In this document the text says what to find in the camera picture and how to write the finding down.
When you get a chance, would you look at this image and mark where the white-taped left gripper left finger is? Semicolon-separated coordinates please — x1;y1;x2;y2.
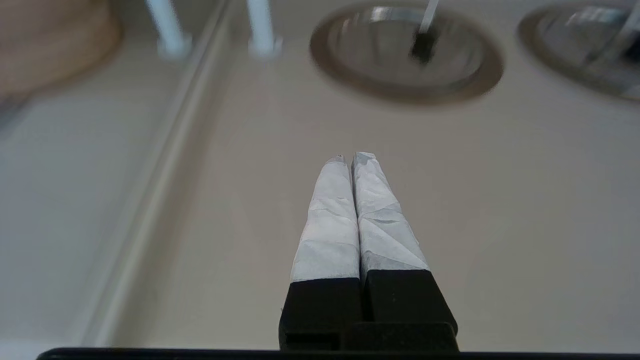
279;156;363;351

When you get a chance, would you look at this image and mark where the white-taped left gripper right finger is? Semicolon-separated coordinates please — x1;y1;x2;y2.
351;152;459;335

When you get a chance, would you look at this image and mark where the steel ladle hooked handle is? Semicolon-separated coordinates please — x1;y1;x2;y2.
419;0;442;35

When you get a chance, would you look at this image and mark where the brown round counter ring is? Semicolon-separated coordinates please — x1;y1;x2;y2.
517;5;640;103
310;2;504;106

